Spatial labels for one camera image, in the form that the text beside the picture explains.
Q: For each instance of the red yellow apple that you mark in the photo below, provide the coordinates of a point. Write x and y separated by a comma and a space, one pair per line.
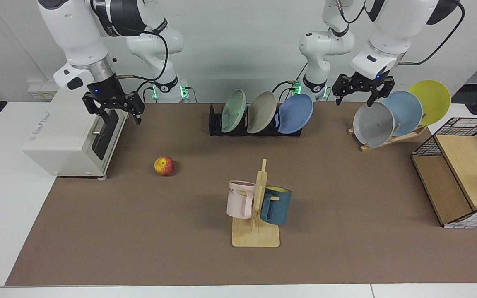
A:
164, 166

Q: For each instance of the grey plate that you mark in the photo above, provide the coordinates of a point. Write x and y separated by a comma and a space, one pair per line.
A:
373, 125

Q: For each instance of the light blue speckled plate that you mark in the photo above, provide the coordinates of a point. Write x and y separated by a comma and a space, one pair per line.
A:
406, 111

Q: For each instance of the wooden plate rack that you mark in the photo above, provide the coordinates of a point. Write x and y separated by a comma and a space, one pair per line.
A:
381, 142

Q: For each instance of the yellow plate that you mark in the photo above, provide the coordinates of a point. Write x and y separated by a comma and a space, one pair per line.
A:
431, 99

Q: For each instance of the black dish rack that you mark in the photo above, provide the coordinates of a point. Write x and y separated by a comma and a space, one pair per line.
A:
215, 124

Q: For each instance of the beige plate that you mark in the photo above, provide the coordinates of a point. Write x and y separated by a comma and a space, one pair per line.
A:
261, 112

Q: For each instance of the pale green plate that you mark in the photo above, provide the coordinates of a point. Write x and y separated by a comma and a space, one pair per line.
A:
233, 111

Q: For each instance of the pale toaster oven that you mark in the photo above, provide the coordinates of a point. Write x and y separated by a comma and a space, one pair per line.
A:
62, 140

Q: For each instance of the brown table cloth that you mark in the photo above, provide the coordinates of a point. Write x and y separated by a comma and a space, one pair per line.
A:
160, 231

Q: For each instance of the dark teal cup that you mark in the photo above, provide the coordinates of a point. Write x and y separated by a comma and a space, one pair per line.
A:
278, 207

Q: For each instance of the pink cup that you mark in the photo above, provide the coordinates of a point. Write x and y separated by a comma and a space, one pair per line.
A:
238, 200

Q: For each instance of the wooden cup stand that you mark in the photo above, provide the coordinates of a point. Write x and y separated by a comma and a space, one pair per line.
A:
256, 238

